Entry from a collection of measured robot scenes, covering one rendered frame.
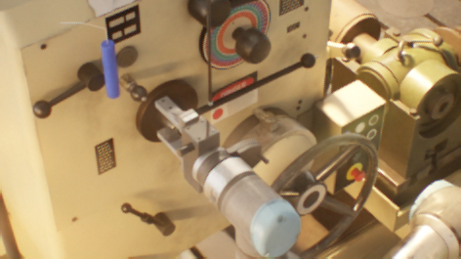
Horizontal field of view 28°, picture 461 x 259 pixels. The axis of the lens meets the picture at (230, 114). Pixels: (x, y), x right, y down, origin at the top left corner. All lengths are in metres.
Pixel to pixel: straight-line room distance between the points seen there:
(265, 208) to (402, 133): 1.05
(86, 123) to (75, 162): 0.09
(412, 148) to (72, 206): 0.99
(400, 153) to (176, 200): 0.70
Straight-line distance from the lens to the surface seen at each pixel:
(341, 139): 1.97
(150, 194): 2.07
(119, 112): 1.84
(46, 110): 1.68
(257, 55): 1.84
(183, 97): 1.89
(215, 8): 1.75
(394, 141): 2.53
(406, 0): 3.22
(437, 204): 2.41
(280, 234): 1.50
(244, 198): 1.51
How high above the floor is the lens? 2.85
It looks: 43 degrees down
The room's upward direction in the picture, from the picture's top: straight up
